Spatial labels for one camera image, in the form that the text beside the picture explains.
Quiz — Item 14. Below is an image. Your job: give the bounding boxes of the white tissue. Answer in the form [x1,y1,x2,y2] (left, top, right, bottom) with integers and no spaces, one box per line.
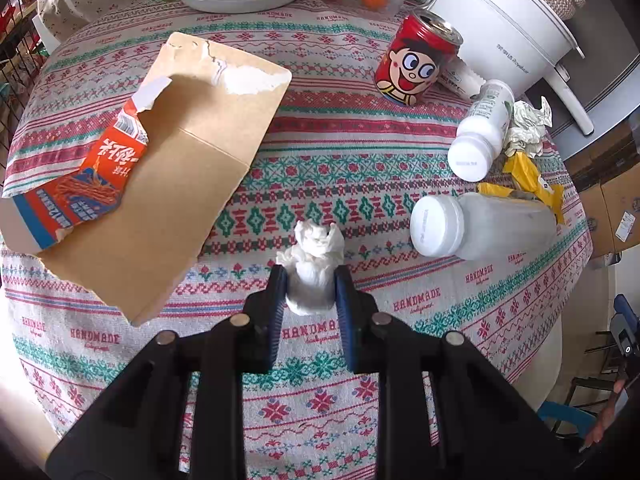
[276,220,345,316]

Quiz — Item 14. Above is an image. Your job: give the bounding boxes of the torn brown cardboard box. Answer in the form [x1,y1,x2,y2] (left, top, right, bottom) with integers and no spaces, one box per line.
[1,32,292,338]

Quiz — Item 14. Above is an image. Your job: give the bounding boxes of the yellow snack wrapper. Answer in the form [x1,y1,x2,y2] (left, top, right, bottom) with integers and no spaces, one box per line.
[477,151,564,224]

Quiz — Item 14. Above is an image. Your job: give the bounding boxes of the red cartoon drink can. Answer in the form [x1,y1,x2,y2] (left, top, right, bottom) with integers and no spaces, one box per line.
[374,10,463,106]

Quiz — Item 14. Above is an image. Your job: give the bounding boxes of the frosted white plastic bottle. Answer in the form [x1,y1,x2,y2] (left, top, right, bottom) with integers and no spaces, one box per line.
[409,192,556,260]

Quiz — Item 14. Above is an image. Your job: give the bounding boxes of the patterned knit tablecloth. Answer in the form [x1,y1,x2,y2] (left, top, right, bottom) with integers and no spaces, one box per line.
[0,0,595,480]

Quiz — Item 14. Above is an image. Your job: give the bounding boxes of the white yogurt bottle with label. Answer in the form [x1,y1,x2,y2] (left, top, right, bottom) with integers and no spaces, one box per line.
[447,79,514,182]

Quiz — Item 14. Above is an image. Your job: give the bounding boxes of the brown cardboard box on floor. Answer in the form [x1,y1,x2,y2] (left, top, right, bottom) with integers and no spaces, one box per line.
[579,164,640,258]

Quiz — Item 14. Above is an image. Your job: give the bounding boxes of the crumpled white paper wrapper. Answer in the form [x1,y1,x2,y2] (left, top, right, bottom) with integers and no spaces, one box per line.
[503,96,552,158]

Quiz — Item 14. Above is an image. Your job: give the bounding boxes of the small white paper packet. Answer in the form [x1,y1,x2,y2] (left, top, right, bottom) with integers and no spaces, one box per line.
[438,56,486,101]

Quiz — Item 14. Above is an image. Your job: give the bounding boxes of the grey refrigerator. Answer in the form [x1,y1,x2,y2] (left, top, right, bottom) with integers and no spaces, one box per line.
[526,0,639,160]

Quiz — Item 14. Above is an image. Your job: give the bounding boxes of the white electric cooking pot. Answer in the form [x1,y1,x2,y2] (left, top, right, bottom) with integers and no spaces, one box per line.
[432,0,594,136]

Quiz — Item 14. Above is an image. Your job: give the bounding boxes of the black wire rack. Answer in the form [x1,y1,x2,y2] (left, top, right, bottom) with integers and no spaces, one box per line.
[0,0,46,169]

